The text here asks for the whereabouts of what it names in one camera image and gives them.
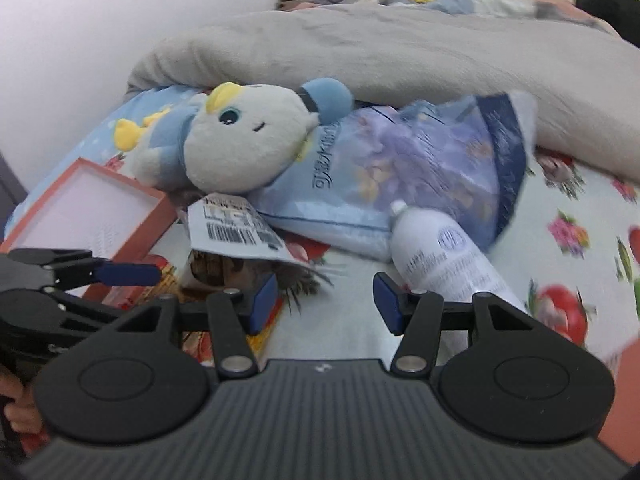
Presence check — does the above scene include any orange cardboard box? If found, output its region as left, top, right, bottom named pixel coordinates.
left=0, top=156, right=179, bottom=312

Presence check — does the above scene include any brown white snack packet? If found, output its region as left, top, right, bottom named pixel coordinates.
left=177, top=192, right=347, bottom=312

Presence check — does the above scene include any patterned quilt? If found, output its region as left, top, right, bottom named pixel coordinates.
left=390, top=0, right=617, bottom=37

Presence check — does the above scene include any person's left hand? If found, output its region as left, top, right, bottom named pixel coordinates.
left=0, top=372, right=45, bottom=437

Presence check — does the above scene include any blue white plush toy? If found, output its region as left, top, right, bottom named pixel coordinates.
left=114, top=77, right=355, bottom=197

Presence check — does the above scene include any blue purple plastic bag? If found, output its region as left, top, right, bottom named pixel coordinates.
left=249, top=91, right=539, bottom=262

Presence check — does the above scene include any white spray bottle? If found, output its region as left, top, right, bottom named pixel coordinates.
left=389, top=199, right=532, bottom=352

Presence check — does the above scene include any orange box lid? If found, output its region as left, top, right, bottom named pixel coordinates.
left=596, top=336, right=640, bottom=467

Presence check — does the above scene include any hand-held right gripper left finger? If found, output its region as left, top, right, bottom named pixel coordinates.
left=106, top=273, right=280, bottom=381

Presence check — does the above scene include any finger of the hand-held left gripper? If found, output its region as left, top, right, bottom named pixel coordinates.
left=42, top=259, right=162, bottom=287
left=7, top=248, right=108, bottom=268

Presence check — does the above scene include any floral fruit print sheet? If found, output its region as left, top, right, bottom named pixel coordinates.
left=277, top=149, right=640, bottom=363

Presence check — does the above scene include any grey blanket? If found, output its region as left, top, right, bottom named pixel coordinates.
left=125, top=2, right=640, bottom=187

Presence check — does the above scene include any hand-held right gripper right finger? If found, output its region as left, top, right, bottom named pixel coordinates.
left=373, top=271, right=554, bottom=378

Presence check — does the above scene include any black cloth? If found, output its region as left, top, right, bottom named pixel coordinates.
left=574, top=0, right=640, bottom=50

